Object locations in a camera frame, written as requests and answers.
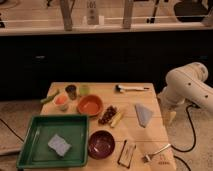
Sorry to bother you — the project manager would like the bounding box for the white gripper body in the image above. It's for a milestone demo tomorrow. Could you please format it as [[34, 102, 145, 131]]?
[[157, 93, 176, 117]]

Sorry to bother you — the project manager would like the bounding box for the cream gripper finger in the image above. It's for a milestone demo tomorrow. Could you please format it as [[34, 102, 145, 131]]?
[[166, 111, 176, 125]]

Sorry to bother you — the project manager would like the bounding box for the grey blue towel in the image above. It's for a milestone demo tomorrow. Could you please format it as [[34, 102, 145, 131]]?
[[135, 104, 153, 128]]

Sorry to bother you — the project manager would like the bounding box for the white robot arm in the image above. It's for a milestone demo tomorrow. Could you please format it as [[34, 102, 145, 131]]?
[[157, 62, 213, 125]]

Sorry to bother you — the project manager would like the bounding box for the dark red bowl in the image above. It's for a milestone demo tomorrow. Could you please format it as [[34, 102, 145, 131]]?
[[88, 130, 115, 160]]

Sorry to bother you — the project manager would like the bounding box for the small bowl with orange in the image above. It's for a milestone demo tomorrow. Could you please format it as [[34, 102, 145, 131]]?
[[53, 93, 69, 111]]

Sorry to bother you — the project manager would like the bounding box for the yellow corn cob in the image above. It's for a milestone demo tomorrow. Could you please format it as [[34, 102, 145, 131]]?
[[110, 112, 123, 128]]

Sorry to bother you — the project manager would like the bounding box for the silver fork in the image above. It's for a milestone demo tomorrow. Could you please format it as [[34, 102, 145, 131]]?
[[142, 144, 171, 163]]

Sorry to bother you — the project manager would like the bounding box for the bunch of dark grapes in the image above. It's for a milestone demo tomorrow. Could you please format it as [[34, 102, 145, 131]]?
[[98, 106, 117, 125]]

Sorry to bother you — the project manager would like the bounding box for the black framed small card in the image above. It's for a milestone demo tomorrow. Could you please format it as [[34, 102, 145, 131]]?
[[117, 140, 136, 169]]

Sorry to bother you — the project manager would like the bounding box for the light green cup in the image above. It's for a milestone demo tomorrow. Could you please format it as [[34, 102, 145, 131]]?
[[79, 84, 90, 96]]

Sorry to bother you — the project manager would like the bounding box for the dark brown cup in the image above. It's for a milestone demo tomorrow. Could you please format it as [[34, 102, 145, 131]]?
[[65, 85, 77, 100]]

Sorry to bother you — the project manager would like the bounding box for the blue grey sponge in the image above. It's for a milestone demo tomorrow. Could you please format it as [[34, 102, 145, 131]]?
[[48, 134, 71, 157]]

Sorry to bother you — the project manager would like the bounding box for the green plastic tray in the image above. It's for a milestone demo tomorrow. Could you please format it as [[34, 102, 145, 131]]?
[[17, 115, 89, 169]]

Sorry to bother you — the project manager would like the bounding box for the black power cable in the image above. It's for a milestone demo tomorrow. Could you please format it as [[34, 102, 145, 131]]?
[[171, 104, 198, 171]]

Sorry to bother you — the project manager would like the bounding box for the white handled brush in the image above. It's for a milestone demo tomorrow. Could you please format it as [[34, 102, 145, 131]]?
[[115, 84, 149, 93]]

